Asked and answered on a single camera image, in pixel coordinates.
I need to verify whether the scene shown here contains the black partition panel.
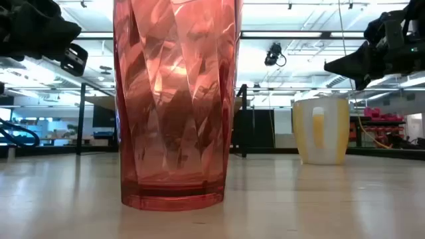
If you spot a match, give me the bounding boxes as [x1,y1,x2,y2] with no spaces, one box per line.
[232,109,276,149]

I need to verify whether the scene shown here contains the red storage rack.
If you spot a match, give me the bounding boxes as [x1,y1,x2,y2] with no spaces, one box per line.
[348,106,405,147]

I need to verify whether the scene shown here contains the potted plant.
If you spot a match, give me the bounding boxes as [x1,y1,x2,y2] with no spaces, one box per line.
[62,123,79,139]

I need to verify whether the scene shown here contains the hanging yellow cable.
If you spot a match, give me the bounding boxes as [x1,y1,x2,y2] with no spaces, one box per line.
[337,0,393,150]

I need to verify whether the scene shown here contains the black monitor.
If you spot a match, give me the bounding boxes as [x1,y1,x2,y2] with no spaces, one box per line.
[92,105,116,129]

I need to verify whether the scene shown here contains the orange faceted plastic tumbler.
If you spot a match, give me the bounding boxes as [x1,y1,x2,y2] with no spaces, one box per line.
[112,0,244,212]

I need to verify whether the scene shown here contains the thick black hose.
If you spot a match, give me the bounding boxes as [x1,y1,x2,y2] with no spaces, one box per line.
[0,118,41,149]

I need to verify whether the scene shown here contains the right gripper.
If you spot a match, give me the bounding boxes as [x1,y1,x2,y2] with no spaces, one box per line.
[323,9,425,91]

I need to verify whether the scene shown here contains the black hanging camera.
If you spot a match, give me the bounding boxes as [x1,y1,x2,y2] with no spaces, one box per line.
[264,42,288,68]

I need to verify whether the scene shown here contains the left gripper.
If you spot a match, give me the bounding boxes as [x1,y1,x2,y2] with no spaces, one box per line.
[0,0,89,77]

